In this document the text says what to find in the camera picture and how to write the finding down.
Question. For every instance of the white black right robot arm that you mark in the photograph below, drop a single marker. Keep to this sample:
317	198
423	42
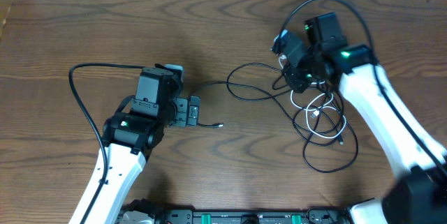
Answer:
417	160

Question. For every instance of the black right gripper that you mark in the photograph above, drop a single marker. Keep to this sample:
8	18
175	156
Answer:
297	85

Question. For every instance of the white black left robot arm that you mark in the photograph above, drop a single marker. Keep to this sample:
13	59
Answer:
129	136

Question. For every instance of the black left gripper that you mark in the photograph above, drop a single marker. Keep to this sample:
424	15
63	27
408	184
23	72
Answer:
183	117

